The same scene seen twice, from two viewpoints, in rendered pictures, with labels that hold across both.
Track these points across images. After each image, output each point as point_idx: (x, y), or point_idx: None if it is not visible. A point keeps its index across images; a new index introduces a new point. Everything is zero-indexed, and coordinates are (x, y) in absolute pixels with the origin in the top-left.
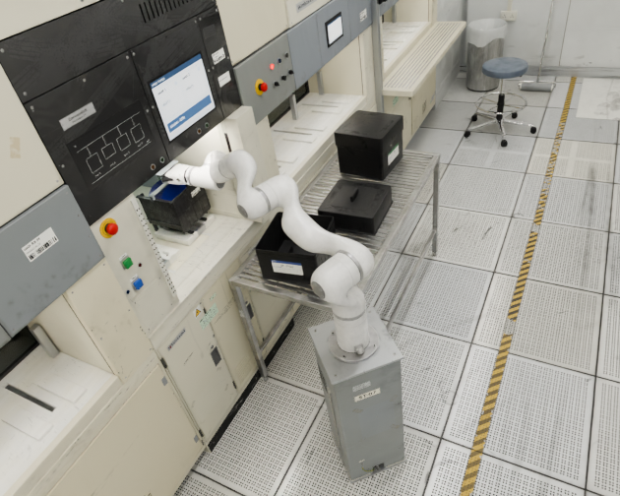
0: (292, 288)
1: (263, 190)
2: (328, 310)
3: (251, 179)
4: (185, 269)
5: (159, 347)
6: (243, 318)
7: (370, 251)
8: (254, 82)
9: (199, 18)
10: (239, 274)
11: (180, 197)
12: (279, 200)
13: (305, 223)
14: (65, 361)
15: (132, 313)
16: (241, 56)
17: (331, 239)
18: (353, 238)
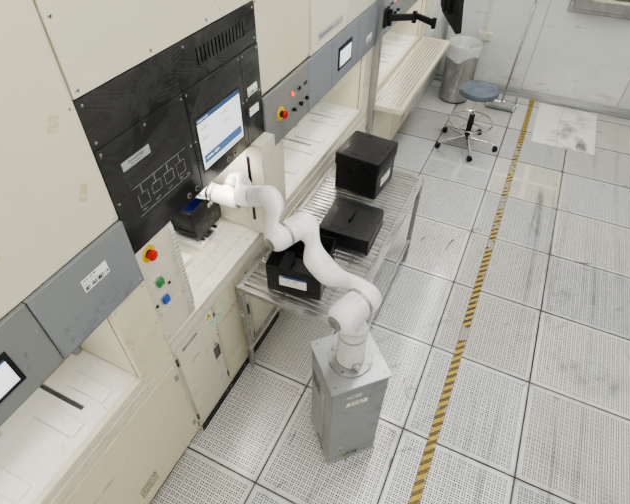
0: (295, 301)
1: (289, 227)
2: (326, 324)
3: (279, 216)
4: (198, 275)
5: (176, 350)
6: (243, 317)
7: (363, 270)
8: (277, 109)
9: (241, 56)
10: (245, 281)
11: (198, 209)
12: (302, 236)
13: (326, 262)
14: (88, 360)
15: (158, 324)
16: (269, 86)
17: (347, 278)
18: (348, 256)
